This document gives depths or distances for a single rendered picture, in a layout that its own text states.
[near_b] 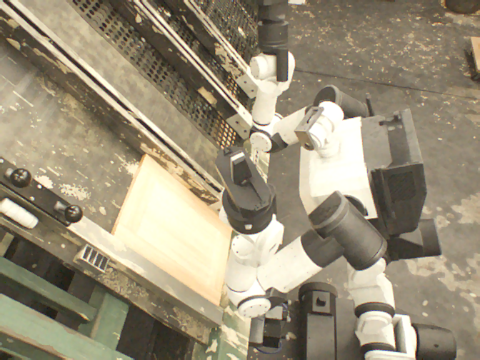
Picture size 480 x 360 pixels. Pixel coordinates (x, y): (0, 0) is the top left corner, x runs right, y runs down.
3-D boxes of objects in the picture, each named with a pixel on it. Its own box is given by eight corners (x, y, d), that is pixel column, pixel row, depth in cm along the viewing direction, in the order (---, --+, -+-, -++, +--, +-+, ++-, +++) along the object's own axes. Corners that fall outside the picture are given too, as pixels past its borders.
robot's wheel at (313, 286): (345, 293, 213) (322, 276, 204) (346, 303, 210) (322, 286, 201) (313, 303, 225) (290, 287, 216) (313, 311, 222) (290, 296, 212)
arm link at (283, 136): (281, 141, 151) (329, 118, 134) (266, 163, 143) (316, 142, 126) (261, 116, 148) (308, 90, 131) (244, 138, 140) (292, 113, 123)
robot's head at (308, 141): (340, 131, 101) (328, 106, 97) (323, 156, 97) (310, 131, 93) (318, 130, 106) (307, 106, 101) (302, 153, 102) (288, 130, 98)
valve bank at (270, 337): (285, 374, 142) (291, 348, 124) (243, 368, 143) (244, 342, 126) (291, 251, 176) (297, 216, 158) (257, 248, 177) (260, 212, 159)
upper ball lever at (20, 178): (12, 188, 86) (25, 193, 76) (-4, 177, 84) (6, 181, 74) (24, 173, 87) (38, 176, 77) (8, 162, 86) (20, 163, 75)
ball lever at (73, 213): (60, 218, 92) (78, 228, 82) (46, 209, 90) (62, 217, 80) (71, 205, 94) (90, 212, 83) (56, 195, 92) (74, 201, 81)
